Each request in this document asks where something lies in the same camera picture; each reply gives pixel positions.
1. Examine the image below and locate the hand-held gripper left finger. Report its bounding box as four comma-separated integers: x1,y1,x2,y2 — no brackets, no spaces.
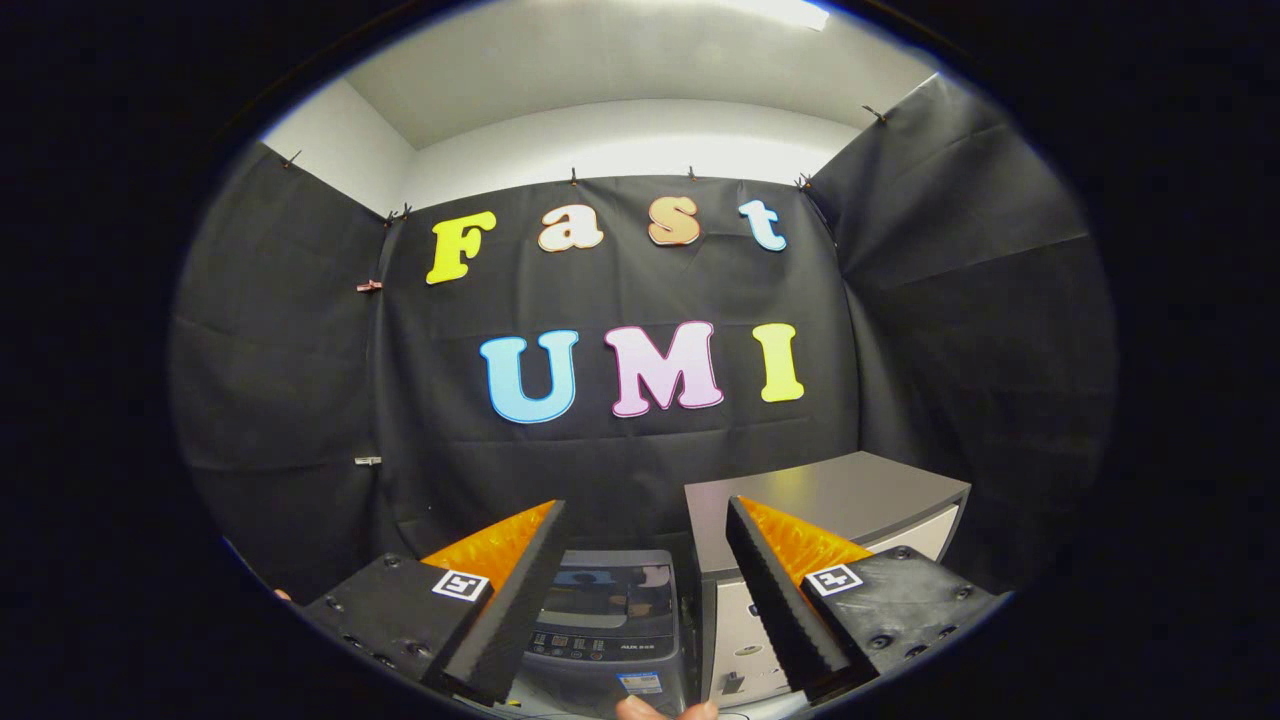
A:
300,500,568,707

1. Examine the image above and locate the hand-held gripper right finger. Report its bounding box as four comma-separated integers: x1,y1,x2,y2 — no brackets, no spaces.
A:
725,496,1007,702

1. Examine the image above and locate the dark grey washing machine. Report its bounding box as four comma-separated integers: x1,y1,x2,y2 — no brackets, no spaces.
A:
510,548,701,719

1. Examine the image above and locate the grey top white cabinet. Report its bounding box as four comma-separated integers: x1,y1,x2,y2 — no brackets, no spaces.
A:
685,450,971,707

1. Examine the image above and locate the black backdrop cloth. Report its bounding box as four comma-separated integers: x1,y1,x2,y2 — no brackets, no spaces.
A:
170,75,1116,603

